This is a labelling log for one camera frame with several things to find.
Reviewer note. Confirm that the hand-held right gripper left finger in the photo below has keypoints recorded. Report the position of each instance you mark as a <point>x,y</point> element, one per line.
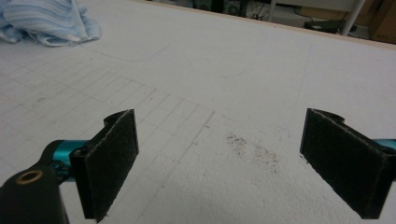
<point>107,161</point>

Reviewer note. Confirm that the large cardboard box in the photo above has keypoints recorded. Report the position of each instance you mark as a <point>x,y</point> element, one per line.
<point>384,21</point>

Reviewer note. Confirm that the white foam mat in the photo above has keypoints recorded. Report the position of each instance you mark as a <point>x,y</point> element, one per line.
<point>224,77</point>

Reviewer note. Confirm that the white desk leg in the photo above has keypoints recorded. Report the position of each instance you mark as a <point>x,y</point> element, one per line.
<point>272,9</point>
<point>353,17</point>

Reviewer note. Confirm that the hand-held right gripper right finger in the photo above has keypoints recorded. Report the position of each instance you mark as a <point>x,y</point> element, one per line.
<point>345,161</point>

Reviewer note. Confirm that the blue white striped towel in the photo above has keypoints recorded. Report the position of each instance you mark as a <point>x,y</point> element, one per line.
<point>43,21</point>

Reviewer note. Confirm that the flat black device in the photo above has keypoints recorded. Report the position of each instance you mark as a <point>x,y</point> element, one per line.
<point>325,26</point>

